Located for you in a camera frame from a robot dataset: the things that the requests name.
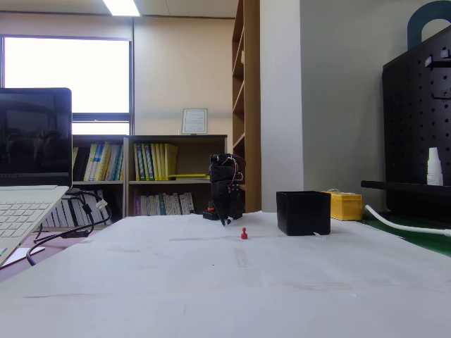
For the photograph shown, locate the black square plastic cup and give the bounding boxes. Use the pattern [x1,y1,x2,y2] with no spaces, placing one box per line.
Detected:
[276,190,332,237]

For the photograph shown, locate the yellow cardboard box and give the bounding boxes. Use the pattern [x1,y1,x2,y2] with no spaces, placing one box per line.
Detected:
[322,189,363,222]

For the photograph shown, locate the yellow flat book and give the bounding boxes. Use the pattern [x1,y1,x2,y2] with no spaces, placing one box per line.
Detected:
[168,173,211,181]

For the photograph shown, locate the dark low bookshelf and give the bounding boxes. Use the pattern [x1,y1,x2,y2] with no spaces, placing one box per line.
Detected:
[125,134,228,218]
[72,134,128,228]

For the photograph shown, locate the white paper sheets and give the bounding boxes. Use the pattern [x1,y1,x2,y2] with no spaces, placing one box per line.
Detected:
[0,210,451,338]

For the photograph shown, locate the framed certificate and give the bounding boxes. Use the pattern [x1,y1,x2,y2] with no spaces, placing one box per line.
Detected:
[181,108,209,136]

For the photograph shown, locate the tall wooden bookshelf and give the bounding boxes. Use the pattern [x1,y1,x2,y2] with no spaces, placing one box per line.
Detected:
[231,0,261,213]

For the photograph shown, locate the green desk mat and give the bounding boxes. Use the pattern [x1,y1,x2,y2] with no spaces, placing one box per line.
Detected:
[355,211,451,260]

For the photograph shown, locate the black pegboard stand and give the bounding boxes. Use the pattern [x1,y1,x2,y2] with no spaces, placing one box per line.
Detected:
[360,24,451,221]

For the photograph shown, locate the window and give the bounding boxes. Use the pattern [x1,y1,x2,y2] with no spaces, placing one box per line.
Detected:
[0,35,134,137]

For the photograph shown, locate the white laptop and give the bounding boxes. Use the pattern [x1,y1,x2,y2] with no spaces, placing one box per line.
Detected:
[0,87,73,268]

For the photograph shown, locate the white plastic bottle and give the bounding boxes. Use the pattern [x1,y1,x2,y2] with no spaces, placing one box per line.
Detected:
[426,147,444,187]

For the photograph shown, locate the ceiling light panel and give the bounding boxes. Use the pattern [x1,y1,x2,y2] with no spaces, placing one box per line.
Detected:
[102,0,142,17]

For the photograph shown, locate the blue arch board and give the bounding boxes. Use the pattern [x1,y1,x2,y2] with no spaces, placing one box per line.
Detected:
[407,0,451,50]

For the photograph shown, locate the red white servo wire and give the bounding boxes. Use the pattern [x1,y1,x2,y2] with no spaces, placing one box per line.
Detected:
[227,154,247,188]

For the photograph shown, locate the black cable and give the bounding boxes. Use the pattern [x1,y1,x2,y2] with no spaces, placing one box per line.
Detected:
[72,189,113,227]
[26,192,96,268]

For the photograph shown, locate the white power cable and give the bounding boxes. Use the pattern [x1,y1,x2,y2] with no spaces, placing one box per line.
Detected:
[364,204,451,237]

